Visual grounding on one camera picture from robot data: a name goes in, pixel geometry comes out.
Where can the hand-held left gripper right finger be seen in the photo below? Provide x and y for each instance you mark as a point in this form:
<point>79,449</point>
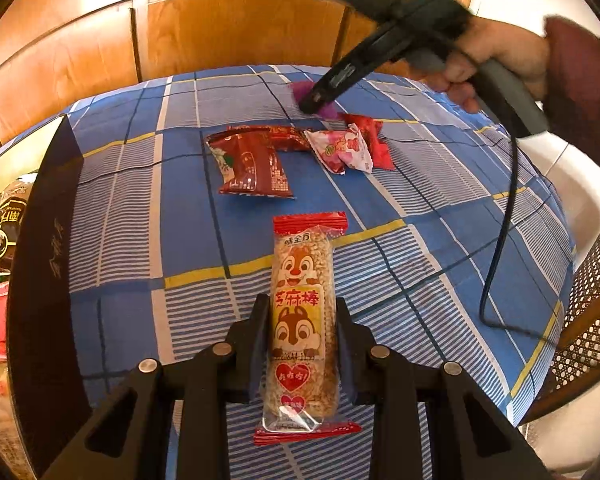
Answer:
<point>345,350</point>

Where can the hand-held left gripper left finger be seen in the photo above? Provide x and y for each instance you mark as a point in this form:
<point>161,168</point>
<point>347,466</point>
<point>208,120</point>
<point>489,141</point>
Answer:
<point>257,345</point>

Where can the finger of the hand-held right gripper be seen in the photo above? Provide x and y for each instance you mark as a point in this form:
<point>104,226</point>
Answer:
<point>350,72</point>

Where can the purple snack packet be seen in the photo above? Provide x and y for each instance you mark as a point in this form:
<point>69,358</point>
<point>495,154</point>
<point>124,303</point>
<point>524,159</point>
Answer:
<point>332,111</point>

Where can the pink white candy packet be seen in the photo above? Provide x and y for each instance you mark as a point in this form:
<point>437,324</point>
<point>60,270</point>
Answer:
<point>337,150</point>

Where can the small red snack packet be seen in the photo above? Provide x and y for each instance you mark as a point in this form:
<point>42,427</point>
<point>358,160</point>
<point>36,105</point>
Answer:
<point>377,147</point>

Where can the squirrel print sesame bar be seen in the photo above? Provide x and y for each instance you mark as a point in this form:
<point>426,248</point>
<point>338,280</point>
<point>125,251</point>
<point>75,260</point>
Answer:
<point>300,270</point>

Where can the red ornate snack bar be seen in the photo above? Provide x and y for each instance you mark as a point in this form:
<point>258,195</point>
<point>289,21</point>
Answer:
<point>290,137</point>

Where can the brown snack packet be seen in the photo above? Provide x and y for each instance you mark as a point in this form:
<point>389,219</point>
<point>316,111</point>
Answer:
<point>252,165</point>

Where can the dark tin box gold inside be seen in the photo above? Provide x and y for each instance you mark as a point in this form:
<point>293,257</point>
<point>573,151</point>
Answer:
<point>45,285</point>

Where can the dark bread packet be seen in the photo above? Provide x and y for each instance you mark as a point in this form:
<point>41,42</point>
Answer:
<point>7,220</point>

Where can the person's right forearm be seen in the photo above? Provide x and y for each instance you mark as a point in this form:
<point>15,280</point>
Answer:
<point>585,85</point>

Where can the person's right hand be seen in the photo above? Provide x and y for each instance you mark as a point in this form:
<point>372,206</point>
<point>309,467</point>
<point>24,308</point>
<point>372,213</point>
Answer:
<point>515,50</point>

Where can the blue plaid bed sheet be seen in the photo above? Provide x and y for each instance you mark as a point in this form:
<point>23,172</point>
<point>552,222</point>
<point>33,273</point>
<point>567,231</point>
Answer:
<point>430,260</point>

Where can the wooden wardrobe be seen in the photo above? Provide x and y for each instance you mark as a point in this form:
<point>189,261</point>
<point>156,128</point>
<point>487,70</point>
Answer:
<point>205,25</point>

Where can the cane mesh chair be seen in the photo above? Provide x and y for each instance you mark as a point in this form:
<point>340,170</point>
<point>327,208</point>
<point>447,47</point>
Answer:
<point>590,300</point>

